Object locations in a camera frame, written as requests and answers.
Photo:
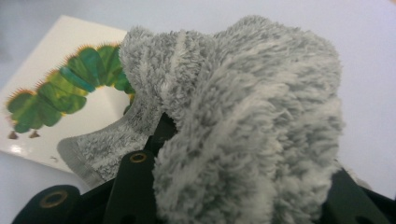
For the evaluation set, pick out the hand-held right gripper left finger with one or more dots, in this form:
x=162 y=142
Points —
x=134 y=193

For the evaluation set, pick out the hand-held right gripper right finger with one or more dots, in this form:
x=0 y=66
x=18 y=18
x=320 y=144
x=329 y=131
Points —
x=345 y=205

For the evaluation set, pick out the grey fluffy cloth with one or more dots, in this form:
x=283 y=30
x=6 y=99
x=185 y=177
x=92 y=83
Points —
x=249 y=109

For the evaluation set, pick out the white caterpillar picture book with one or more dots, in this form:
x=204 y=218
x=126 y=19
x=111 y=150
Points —
x=46 y=56

